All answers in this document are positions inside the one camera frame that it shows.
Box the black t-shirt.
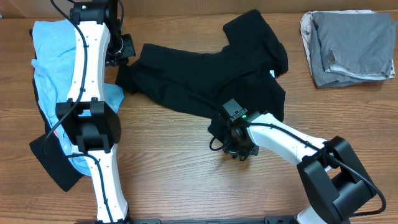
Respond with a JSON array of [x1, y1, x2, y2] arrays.
[[116, 9, 289, 141]]

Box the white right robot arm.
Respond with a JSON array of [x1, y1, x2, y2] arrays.
[[220, 100, 380, 223]]

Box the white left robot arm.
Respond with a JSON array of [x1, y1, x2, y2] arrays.
[[55, 0, 136, 223]]

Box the light blue t-shirt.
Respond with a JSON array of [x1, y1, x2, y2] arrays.
[[32, 19, 124, 176]]

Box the brown cardboard backdrop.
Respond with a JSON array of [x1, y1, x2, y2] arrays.
[[1, 0, 397, 18]]

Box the black garment under blue shirt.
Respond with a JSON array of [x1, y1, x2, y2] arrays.
[[29, 29, 83, 192]]

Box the folded white cloth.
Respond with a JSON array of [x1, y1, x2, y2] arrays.
[[299, 9, 397, 80]]

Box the folded grey shorts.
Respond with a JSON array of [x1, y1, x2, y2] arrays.
[[308, 11, 396, 89]]

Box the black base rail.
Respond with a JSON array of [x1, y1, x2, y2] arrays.
[[74, 215, 299, 224]]

